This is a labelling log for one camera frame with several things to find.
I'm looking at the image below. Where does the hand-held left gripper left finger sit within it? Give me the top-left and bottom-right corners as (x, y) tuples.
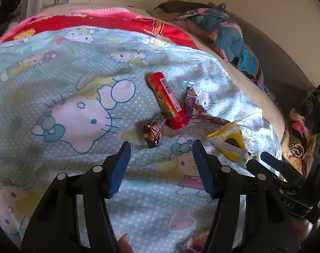
(20, 141), (131, 253)

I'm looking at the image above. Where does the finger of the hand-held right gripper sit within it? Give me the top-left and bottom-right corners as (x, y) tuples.
(260, 151), (305, 182)
(246, 159), (284, 189)

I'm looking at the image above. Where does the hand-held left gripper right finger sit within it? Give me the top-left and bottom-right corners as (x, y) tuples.
(192, 139), (300, 253)

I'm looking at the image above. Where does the yellow plastic packet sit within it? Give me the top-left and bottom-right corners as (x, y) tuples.
(206, 121), (252, 163)

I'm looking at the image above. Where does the brown wrapper strip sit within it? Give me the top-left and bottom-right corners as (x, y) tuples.
(192, 113), (230, 126)

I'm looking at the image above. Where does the brown chocolate wrapper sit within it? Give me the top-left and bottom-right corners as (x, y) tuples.
(141, 113), (167, 148)

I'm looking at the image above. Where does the purple candy wrapper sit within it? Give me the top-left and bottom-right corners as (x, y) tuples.
(184, 86), (206, 120)

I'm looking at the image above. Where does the red candy tube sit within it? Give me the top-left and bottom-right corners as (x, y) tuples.
(147, 72), (190, 130)

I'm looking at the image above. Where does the person's left hand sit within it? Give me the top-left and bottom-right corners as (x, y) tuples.
(117, 233), (134, 253)

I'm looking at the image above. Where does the pile of clothes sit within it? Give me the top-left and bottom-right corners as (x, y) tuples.
(280, 84), (320, 180)

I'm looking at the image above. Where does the beige bed sheet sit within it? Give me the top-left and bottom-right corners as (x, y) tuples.
(41, 2), (286, 143)

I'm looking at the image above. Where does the light blue cartoon cat blanket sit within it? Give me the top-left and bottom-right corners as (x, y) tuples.
(0, 25), (282, 253)

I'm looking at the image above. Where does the grey bed headboard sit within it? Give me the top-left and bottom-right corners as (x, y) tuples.
(171, 1), (319, 96)

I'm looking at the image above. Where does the blue floral quilt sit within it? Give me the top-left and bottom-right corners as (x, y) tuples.
(175, 3), (265, 89)

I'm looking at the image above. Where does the red blanket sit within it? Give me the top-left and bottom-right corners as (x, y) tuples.
(0, 15), (200, 51)

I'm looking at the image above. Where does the pink blanket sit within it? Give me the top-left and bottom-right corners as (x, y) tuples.
(4, 7), (132, 36)

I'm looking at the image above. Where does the brown cloth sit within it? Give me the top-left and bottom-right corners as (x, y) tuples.
(152, 1), (192, 15)

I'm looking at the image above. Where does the black plush toy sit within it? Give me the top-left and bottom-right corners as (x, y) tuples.
(0, 0), (21, 32)

